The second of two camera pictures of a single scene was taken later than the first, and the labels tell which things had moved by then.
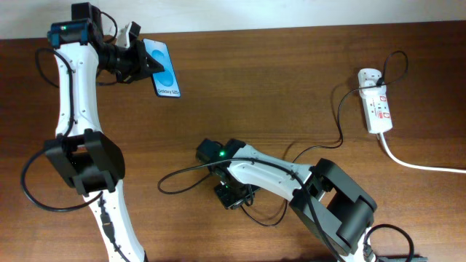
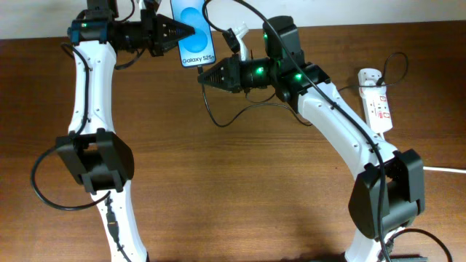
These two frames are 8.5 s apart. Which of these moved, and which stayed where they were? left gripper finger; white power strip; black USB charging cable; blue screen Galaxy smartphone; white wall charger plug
Moved: blue screen Galaxy smartphone; left gripper finger; black USB charging cable
Stayed: white wall charger plug; white power strip
